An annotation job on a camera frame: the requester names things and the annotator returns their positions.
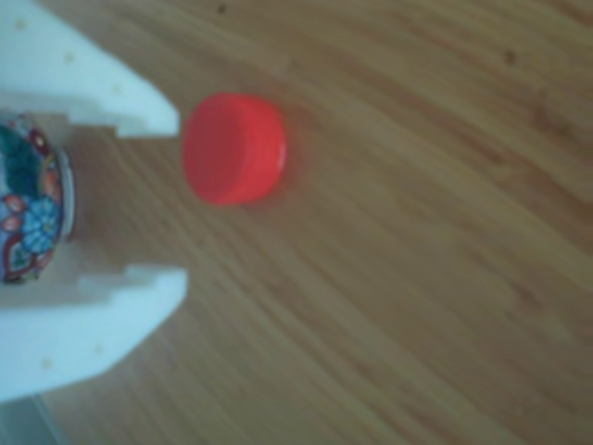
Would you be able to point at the red bottle cap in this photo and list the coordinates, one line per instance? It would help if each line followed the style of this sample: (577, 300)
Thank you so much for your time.
(231, 148)

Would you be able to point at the black rimmed patterned mug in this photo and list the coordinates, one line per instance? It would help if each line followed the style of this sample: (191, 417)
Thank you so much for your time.
(37, 222)

